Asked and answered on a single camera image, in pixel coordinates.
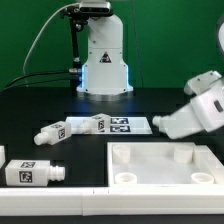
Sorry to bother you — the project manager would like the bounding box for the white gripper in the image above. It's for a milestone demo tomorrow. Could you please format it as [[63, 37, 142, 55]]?
[[163, 71, 224, 139]]

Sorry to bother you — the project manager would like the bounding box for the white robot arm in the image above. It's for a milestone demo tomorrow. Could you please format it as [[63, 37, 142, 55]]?
[[77, 0, 224, 139]]

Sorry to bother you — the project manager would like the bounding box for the white sheet with markers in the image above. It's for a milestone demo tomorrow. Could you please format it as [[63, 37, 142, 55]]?
[[66, 117, 152, 135]]

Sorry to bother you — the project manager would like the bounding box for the white front fence wall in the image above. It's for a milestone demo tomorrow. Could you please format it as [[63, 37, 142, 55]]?
[[0, 184, 224, 216]]

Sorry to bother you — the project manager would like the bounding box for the white fence wall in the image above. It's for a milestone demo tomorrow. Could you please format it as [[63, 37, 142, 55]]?
[[0, 184, 224, 216], [0, 146, 5, 169]]

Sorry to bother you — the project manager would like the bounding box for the black camera on stand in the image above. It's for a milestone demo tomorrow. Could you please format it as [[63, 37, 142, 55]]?
[[60, 1, 113, 18]]

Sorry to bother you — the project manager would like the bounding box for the black cable upper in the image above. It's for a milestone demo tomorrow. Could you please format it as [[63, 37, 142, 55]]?
[[6, 70, 83, 88]]

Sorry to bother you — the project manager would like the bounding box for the black cable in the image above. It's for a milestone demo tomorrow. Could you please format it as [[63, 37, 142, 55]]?
[[6, 70, 83, 88], [0, 77, 73, 93]]

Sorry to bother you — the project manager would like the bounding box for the grey camera cable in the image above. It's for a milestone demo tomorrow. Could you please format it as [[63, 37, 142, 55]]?
[[22, 3, 79, 88]]

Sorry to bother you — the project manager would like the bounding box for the black cable lower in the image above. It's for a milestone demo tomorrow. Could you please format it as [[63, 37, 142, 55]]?
[[0, 77, 73, 93]]

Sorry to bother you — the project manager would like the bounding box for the white left fence wall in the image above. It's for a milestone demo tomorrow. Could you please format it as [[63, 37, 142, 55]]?
[[0, 146, 5, 169]]

